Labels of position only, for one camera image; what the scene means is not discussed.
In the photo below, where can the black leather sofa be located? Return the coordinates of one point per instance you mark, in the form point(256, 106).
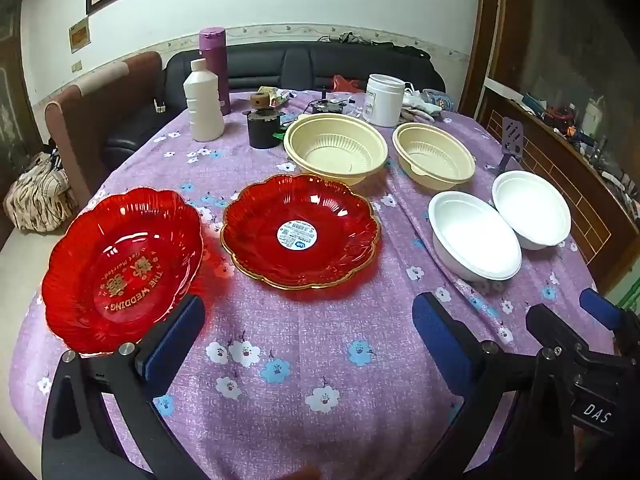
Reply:
point(300, 65)

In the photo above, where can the white plastic jar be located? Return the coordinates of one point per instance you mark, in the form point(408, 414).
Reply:
point(382, 100)

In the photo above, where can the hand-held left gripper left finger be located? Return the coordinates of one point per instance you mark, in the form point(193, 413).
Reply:
point(175, 340)

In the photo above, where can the cream plastic bowl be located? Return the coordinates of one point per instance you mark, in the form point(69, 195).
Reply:
point(432, 152)
point(335, 147)

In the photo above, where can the beige patterned bag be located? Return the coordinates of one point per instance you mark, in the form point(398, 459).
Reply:
point(40, 195)

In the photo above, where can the brown upholstered chair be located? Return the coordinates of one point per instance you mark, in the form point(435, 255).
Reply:
point(130, 90)

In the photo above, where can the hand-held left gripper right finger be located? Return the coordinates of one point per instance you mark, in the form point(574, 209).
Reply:
point(440, 345)

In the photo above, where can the purple floral tablecloth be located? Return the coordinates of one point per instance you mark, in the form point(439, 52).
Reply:
point(300, 350)

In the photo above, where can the white foam bowl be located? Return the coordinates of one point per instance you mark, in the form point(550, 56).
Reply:
point(532, 210)
point(472, 235)

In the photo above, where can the white plastic bottle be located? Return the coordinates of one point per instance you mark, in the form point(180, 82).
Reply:
point(202, 105)

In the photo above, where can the wooden glass cabinet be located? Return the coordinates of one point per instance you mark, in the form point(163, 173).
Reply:
point(12, 90)

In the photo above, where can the black cylindrical container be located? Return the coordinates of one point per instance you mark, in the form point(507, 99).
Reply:
point(262, 130)

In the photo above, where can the purple phone stand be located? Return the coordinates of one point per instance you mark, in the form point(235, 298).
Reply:
point(512, 135)

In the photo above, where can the yellow green packet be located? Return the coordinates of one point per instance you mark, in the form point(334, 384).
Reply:
point(275, 96)

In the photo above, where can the wooden sideboard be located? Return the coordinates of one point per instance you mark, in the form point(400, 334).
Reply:
point(565, 180)

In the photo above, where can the black electronic gadget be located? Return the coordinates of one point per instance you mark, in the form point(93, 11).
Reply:
point(327, 106)

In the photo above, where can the red plate with gold rim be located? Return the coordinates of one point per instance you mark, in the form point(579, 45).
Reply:
point(320, 210)

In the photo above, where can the purple thermos flask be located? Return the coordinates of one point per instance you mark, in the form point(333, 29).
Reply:
point(216, 55)

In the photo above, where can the white work gloves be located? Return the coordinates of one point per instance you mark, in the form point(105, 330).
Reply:
point(417, 107)

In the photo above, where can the clear container with cartoon print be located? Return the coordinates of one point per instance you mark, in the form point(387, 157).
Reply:
point(440, 100)

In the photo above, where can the yellow wall sign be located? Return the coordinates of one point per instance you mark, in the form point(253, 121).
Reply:
point(79, 35)

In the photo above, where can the red plastic bag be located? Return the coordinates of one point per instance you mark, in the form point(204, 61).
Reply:
point(346, 84)

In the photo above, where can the red plate with gold lettering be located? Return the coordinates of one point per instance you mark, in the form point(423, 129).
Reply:
point(100, 260)

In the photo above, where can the brown tape roll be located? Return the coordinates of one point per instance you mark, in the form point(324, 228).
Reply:
point(260, 100)

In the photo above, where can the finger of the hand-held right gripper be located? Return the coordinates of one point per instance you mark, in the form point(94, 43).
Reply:
point(600, 307)
point(555, 325)

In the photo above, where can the dark clothing on sofa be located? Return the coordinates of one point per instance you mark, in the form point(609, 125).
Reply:
point(375, 42)

